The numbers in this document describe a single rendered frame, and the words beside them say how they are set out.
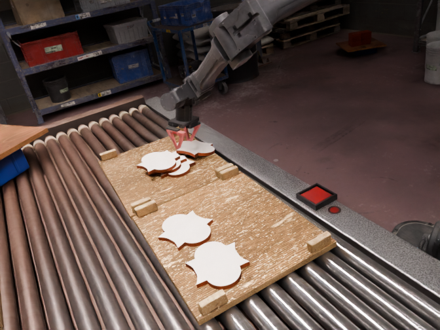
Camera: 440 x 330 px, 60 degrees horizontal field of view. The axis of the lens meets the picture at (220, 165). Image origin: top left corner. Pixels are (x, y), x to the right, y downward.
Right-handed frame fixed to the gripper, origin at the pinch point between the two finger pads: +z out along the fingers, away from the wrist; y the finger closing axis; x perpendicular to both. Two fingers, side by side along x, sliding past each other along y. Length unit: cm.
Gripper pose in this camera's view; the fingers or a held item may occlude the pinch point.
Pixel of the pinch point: (183, 143)
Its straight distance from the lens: 133.7
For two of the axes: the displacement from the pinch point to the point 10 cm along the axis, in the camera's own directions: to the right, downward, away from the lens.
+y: -4.7, 3.5, -8.1
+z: -0.5, 9.0, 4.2
